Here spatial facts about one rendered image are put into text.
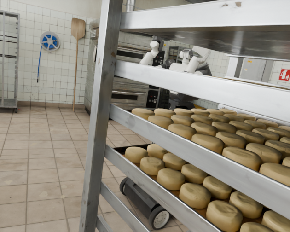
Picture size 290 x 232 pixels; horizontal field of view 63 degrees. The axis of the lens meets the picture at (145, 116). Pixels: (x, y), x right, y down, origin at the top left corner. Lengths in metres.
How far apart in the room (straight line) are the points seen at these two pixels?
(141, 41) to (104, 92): 4.69
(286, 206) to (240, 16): 0.20
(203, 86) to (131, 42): 4.78
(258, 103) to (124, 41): 4.80
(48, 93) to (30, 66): 0.69
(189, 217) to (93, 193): 0.27
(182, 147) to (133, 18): 0.25
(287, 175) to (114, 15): 0.38
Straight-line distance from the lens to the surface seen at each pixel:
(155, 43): 2.21
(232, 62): 0.80
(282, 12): 0.28
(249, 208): 0.42
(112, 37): 0.49
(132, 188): 2.32
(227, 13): 0.32
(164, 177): 0.43
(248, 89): 0.28
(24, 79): 5.80
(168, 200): 0.39
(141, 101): 5.27
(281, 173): 0.32
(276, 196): 0.28
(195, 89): 0.33
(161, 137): 0.37
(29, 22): 5.76
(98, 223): 0.61
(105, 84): 0.49
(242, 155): 0.34
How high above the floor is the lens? 1.34
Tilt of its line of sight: 13 degrees down
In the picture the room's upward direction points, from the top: 9 degrees clockwise
